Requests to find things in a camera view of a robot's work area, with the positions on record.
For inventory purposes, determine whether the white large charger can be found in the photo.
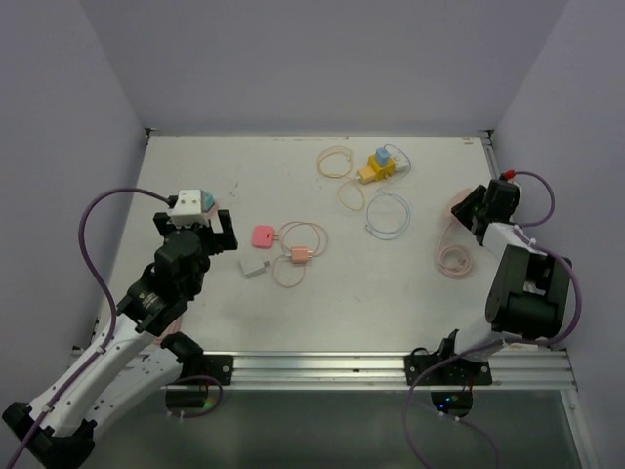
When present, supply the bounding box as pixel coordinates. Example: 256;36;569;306
239;255;270;279

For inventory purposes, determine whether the pink plug adapter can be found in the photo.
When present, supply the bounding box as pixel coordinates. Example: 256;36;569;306
251;225;279;249

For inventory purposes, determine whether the teal plug adapter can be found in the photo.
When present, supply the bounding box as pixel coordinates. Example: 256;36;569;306
201;191;215;211

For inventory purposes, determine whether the orange small charger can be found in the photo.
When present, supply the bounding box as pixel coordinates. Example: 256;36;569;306
287;246;314;265

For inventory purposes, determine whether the pink rectangular power strip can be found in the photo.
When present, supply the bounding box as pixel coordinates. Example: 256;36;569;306
204;203;219;219

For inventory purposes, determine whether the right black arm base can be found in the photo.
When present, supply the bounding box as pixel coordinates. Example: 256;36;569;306
403;352;493;387

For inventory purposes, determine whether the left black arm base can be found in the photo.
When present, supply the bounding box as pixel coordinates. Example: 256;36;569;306
174;354;234;386

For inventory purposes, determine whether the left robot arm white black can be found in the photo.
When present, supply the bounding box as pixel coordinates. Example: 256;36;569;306
2;209;238;468

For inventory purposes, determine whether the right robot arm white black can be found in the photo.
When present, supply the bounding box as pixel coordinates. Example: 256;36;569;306
435;170;580;384

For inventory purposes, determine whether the white plug on cube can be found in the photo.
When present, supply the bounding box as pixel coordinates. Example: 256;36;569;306
392;154;411;173

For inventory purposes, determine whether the yellow cube socket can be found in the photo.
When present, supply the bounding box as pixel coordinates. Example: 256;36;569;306
367;155;395;182

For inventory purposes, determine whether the light blue charger plug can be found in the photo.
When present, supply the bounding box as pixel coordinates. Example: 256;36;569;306
375;147;391;167

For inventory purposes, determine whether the orange yellow charger plug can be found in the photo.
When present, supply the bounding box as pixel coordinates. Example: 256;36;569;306
357;166;376;185

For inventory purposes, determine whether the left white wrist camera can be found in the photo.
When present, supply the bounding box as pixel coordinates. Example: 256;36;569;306
169;190;206;228

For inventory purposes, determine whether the coiled pink socket cord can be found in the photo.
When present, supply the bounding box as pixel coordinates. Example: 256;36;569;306
436;214;474;279

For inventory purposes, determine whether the pink charging cable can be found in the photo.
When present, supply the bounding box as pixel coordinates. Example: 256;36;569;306
271;220;329;288

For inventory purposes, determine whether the blue thin charging cable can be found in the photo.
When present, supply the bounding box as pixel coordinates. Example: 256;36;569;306
363;143;416;241

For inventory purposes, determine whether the yellow charging cable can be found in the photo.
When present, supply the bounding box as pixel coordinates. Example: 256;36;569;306
316;146;368;212

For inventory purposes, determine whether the aluminium front rail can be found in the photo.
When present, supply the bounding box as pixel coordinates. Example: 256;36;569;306
205;349;576;391

